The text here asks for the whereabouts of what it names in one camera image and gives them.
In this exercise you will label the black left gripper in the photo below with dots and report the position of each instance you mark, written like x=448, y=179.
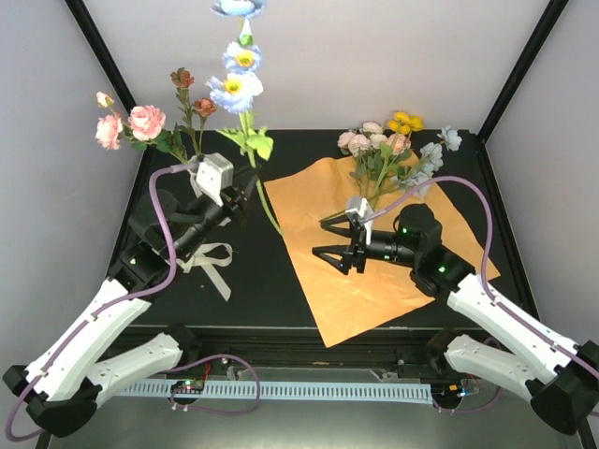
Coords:
x=234, y=197

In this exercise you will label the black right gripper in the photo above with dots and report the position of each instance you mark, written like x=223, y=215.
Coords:
x=357, y=234

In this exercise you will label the orange wrapping paper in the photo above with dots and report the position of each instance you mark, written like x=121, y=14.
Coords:
x=344, y=306

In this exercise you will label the cream printed ribbon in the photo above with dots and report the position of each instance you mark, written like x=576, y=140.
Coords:
x=200, y=259

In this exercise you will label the pastel artificial flower bunch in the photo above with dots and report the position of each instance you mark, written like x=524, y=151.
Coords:
x=385, y=159

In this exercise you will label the coral rose flower stem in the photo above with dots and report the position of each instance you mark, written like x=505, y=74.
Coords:
x=195, y=113

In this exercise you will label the blue poppy flower stem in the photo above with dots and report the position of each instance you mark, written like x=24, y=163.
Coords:
x=237, y=90

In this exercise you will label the pink rose flower stem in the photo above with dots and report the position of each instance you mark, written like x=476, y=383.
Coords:
x=145, y=127

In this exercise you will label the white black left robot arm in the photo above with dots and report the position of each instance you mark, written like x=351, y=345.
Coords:
x=63, y=388

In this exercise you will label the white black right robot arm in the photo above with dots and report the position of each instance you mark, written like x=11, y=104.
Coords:
x=554, y=374

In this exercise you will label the right small circuit board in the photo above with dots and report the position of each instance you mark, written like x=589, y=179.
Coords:
x=450, y=391

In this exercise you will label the small circuit board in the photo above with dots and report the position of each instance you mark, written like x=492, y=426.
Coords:
x=450, y=391
x=187, y=386

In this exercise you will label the left small circuit board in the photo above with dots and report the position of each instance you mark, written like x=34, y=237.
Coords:
x=187, y=386

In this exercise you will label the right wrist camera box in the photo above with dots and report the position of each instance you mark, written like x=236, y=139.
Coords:
x=358, y=207

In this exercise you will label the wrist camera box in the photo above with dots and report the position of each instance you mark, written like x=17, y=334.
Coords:
x=214, y=174
x=358, y=207

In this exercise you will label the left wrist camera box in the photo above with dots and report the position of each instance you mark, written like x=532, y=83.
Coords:
x=214, y=174

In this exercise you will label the light blue slotted cable duct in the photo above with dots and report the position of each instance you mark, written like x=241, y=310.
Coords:
x=293, y=391

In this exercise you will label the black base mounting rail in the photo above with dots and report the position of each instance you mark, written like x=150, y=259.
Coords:
x=402, y=349

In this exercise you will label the black left frame post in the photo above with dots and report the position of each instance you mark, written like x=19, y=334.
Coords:
x=123, y=99

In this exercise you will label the black frame post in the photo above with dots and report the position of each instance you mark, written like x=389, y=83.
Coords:
x=123, y=99
x=534, y=44

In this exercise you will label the black right frame post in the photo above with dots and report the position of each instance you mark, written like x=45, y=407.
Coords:
x=534, y=44

